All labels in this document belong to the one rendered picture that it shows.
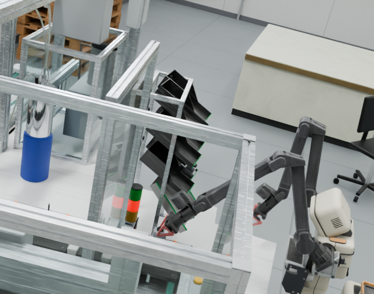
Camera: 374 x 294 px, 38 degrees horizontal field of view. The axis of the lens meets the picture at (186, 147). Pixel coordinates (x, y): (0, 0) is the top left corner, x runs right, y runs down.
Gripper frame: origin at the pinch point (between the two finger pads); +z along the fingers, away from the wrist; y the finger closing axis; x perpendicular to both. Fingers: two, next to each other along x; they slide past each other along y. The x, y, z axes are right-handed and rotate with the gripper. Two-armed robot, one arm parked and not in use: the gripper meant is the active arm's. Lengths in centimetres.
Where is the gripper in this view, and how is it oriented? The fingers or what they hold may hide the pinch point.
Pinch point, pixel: (159, 231)
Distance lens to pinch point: 244.7
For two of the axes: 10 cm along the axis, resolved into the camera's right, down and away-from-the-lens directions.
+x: 6.3, 7.4, 2.4
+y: -1.2, 4.0, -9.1
